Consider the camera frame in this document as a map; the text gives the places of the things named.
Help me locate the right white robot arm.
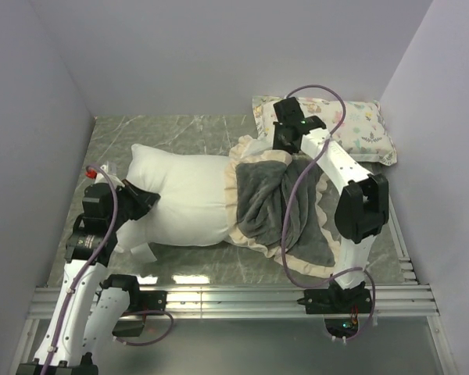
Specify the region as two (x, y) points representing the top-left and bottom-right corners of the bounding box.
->
(273, 97), (389, 313)

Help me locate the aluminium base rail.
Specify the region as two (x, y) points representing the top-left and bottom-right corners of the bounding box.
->
(27, 214), (457, 374)

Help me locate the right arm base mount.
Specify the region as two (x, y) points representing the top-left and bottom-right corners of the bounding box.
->
(297, 283), (375, 343)

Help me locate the animal print pillow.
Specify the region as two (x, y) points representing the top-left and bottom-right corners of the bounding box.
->
(252, 95), (399, 167)

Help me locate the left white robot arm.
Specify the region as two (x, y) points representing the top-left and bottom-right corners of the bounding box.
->
(16, 180), (159, 374)

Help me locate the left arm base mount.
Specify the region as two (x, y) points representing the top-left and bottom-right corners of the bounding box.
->
(112, 290), (169, 339)

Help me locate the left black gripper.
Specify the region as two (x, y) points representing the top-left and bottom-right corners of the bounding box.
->
(106, 178), (158, 230)

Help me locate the grey pillowcase with cream ruffle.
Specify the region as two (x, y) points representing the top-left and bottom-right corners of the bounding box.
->
(224, 135), (340, 278)

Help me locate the white pillow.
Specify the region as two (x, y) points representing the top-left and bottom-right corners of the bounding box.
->
(115, 144), (230, 255)

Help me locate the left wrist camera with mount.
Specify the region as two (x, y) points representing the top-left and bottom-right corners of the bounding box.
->
(85, 162), (121, 187)

